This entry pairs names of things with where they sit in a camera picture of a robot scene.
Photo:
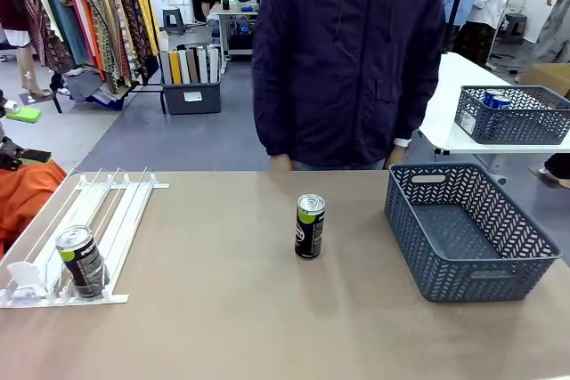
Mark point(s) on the person left hand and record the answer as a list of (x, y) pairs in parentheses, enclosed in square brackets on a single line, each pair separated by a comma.
[(394, 157)]

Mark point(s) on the person right hand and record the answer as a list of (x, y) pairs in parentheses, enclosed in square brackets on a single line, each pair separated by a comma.
[(280, 163)]

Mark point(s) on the black green drink can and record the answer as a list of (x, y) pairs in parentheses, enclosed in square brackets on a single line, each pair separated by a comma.
[(310, 228), (84, 264)]

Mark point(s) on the person left forearm navy sleeve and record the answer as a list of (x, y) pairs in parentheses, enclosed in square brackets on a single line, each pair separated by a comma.
[(418, 104)]

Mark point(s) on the person right forearm navy sleeve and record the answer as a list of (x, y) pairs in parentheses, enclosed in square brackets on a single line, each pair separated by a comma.
[(271, 131)]

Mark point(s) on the white smartwatch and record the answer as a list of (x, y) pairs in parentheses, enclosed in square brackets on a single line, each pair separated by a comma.
[(403, 142)]

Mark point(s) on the white side table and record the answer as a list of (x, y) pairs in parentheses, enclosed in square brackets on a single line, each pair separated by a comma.
[(450, 82)]

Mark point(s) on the person in navy jacket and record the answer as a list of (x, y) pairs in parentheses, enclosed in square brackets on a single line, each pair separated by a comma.
[(347, 64)]

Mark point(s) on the grey storage bin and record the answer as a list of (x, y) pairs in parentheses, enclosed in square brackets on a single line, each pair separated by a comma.
[(191, 97)]

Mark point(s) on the blue drink can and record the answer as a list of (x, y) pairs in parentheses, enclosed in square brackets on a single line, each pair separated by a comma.
[(492, 96), (503, 104)]

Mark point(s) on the white fabric roll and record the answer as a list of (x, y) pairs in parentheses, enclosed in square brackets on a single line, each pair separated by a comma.
[(183, 66), (202, 64), (213, 63)]

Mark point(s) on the grey basket with label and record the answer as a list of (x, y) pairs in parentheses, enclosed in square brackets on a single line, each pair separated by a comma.
[(512, 126)]

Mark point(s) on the brown fabric roll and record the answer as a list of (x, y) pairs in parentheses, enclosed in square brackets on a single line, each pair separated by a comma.
[(192, 65)]

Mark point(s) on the grey plastic basket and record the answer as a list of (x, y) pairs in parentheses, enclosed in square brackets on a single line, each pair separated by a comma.
[(458, 273)]

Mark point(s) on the dark patterned skirt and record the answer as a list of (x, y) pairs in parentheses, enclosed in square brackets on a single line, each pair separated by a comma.
[(474, 42)]

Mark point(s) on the yellow fabric roll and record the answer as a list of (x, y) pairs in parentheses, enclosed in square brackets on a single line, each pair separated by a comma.
[(175, 67)]

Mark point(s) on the grey fabric roll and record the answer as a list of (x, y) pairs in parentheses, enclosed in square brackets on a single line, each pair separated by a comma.
[(165, 66)]

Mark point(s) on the grey workbench cart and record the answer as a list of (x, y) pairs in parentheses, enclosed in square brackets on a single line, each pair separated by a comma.
[(231, 13)]

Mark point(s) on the black trouser leg with shoe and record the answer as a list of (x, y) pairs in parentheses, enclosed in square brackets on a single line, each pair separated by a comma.
[(559, 166)]

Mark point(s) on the large cardboard box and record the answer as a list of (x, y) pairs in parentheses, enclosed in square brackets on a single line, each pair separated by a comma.
[(548, 77)]

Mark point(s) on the dark grey stool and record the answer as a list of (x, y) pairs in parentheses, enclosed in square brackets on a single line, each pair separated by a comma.
[(515, 26)]

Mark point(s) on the grey plastic stool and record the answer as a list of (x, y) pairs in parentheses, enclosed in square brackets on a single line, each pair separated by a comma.
[(173, 19)]

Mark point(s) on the grey fabric pile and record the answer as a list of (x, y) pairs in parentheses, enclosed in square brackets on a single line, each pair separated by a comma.
[(95, 88)]

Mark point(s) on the mannequin in grey dress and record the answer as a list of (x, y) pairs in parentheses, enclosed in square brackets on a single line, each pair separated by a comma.
[(554, 24)]

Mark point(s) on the yellow garment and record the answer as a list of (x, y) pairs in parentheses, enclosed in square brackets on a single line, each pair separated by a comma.
[(142, 2)]

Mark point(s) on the patterned multicolour garment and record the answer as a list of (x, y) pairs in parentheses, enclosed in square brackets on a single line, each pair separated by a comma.
[(107, 28)]

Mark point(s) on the orange cloth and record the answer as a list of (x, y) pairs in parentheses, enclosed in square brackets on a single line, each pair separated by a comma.
[(26, 193)]

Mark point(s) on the lime green pad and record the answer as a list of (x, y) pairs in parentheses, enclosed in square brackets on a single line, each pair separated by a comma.
[(24, 115)]

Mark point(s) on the black device on cloth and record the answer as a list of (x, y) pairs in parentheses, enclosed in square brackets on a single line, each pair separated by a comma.
[(18, 155)]

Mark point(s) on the teal green garment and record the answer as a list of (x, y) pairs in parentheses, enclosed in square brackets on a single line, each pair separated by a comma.
[(62, 10)]

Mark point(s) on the bare mannequin legs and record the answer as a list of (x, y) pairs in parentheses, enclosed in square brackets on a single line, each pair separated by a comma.
[(26, 73)]

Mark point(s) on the black clothes rack frame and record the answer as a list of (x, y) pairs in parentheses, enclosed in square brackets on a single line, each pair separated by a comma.
[(151, 91)]

